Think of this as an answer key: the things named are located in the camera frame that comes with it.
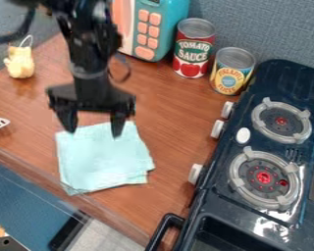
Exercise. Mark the yellow plush toy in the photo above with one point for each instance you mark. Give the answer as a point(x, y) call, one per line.
point(20, 62)

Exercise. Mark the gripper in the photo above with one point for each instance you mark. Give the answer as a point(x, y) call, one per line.
point(92, 93)

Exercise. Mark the light blue cloth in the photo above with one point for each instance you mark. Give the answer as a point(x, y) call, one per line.
point(103, 159)

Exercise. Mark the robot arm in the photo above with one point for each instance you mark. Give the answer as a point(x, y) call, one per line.
point(87, 29)

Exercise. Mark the toy stove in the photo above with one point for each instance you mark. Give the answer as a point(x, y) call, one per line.
point(260, 163)

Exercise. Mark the yellow can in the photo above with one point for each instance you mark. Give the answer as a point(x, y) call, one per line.
point(231, 72)

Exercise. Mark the toy microwave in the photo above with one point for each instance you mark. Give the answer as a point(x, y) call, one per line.
point(151, 27)

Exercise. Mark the red tomato sauce can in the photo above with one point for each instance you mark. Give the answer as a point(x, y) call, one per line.
point(193, 49)

